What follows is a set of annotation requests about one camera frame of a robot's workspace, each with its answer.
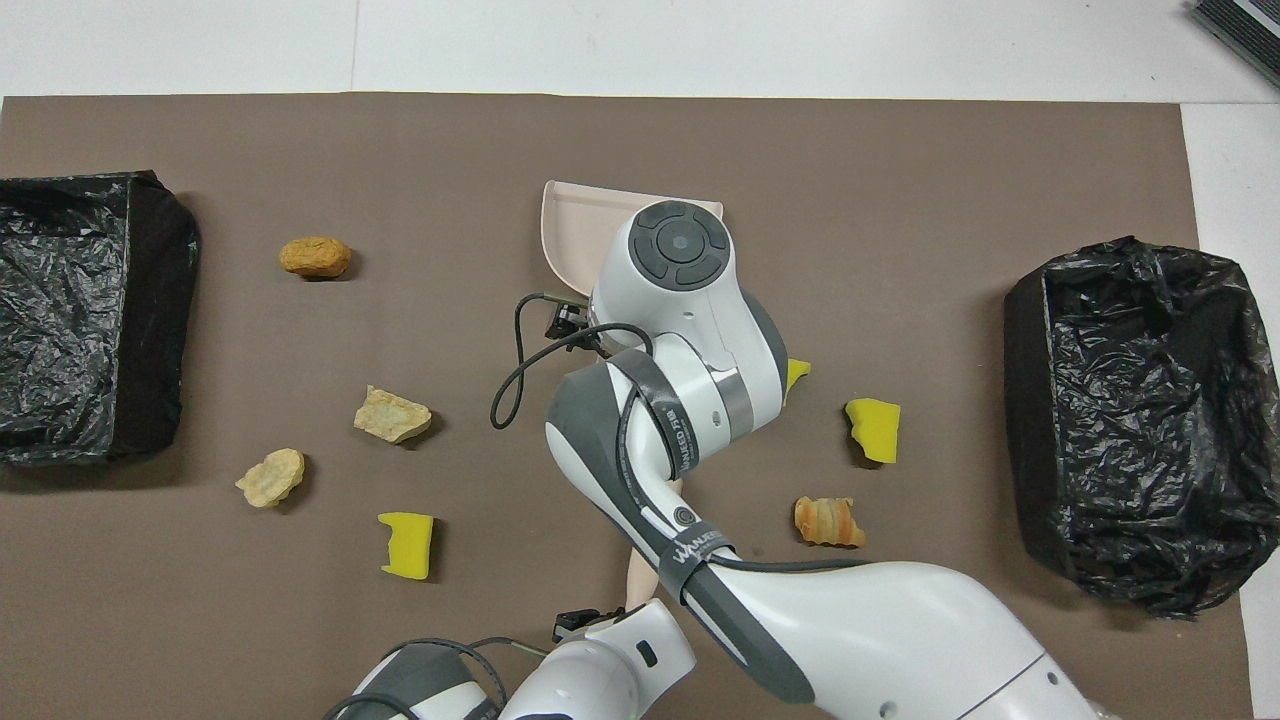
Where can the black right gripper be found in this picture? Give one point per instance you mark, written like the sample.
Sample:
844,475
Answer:
568,318

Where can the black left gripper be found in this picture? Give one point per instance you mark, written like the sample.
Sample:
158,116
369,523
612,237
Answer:
585,623

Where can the beige hand brush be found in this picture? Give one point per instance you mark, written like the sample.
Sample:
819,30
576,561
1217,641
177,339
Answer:
643,575

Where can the beige plastic dustpan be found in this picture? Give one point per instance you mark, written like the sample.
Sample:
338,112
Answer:
570,225

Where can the yellow sponge with green pad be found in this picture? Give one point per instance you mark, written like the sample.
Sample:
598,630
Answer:
408,548

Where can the pale blocky bread chunk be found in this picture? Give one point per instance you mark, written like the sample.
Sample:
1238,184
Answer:
390,415

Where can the small yellow sponge piece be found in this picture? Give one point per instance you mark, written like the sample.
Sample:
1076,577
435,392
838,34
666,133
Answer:
798,375

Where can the orange-brown bread roll piece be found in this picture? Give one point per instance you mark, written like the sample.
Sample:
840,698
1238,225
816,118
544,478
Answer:
315,257

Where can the orange striped ridged piece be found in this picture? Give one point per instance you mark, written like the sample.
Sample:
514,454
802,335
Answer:
828,522

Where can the pale crumbly bread chunk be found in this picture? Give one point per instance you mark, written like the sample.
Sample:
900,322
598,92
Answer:
270,478

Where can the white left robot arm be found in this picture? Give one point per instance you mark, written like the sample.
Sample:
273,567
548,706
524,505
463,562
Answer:
600,680

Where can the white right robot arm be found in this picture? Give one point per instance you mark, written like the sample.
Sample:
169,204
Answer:
900,630

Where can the black bag lined bin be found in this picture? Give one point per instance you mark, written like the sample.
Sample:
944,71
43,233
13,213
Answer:
100,300
1130,420

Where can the brown paper table mat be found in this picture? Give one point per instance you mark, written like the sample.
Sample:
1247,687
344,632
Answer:
300,620

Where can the grey ribbed device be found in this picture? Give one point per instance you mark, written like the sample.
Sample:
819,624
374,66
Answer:
1235,25

